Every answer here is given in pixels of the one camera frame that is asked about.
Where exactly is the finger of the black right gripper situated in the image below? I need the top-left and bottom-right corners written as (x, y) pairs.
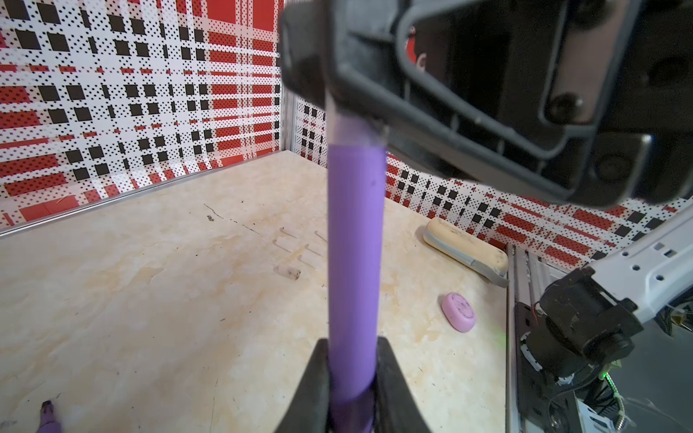
top-left (324, 1), bottom-right (692, 207)
top-left (279, 1), bottom-right (336, 108)

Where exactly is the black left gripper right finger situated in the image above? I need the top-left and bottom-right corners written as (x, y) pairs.
top-left (374, 337), bottom-right (431, 433)

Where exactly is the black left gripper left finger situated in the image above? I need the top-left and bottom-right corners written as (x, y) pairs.
top-left (275, 338), bottom-right (330, 433)

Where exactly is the translucent light purple cap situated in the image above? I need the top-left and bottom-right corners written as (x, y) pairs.
top-left (325, 92), bottom-right (386, 148)

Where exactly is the light purple marker pen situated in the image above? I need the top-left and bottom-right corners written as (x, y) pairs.
top-left (328, 145), bottom-right (385, 432)

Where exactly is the violet marker pen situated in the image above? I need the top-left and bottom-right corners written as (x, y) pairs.
top-left (36, 401), bottom-right (62, 433)

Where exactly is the translucent cap on table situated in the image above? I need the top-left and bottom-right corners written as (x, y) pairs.
top-left (274, 264), bottom-right (301, 281)

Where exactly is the beige oval object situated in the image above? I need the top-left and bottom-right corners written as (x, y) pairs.
top-left (422, 218), bottom-right (509, 288)

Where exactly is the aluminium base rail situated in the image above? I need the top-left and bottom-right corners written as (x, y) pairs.
top-left (502, 242), bottom-right (618, 433)

